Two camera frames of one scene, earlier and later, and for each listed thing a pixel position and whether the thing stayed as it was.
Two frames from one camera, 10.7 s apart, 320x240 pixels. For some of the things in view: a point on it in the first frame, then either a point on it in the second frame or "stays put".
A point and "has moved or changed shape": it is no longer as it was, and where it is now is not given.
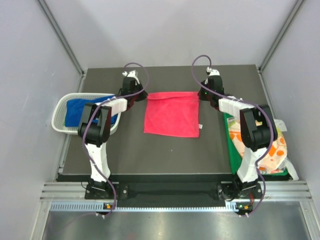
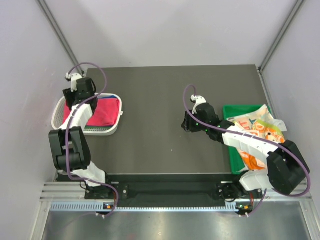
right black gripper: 201,93 -> 187,125
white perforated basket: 59,109 stays put
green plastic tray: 235,159 stays put
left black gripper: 143,94 -> 69,97
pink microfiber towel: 175,113 has moved or changed shape
